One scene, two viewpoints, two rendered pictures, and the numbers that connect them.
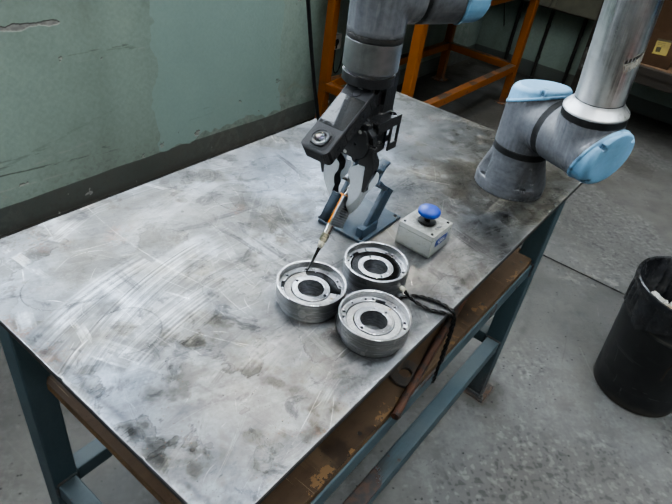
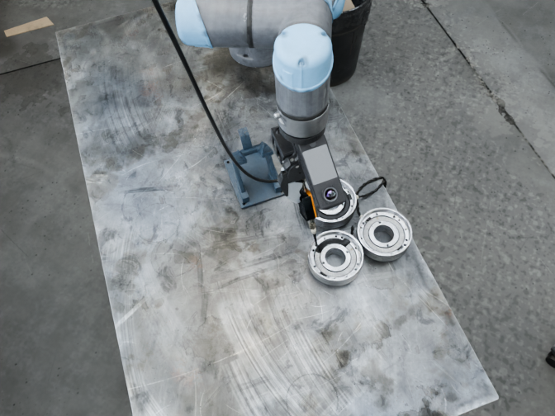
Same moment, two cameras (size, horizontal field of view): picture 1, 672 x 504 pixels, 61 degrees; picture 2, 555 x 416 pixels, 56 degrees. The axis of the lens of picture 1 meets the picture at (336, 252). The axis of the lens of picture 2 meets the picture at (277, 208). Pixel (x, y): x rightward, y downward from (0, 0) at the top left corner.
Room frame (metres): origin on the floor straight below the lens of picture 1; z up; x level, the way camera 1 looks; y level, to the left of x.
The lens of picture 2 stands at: (0.46, 0.40, 1.75)
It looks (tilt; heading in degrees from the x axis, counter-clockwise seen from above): 60 degrees down; 311
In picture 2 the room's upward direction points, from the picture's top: 4 degrees counter-clockwise
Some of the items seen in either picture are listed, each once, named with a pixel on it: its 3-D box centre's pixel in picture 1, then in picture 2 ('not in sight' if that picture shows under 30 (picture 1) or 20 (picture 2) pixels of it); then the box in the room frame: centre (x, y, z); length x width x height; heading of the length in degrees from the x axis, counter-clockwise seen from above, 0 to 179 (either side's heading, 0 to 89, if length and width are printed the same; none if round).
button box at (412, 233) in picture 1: (425, 230); not in sight; (0.86, -0.15, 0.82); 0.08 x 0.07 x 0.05; 147
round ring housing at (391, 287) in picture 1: (374, 270); (329, 204); (0.72, -0.07, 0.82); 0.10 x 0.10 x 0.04
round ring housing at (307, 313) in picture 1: (310, 292); (334, 258); (0.65, 0.03, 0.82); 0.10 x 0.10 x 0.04
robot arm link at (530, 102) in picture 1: (535, 114); not in sight; (1.13, -0.36, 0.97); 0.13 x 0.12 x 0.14; 33
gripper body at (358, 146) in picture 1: (365, 111); (300, 140); (0.76, -0.01, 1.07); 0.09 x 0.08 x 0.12; 147
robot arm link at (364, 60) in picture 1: (370, 54); (301, 111); (0.75, 0.00, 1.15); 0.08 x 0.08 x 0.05
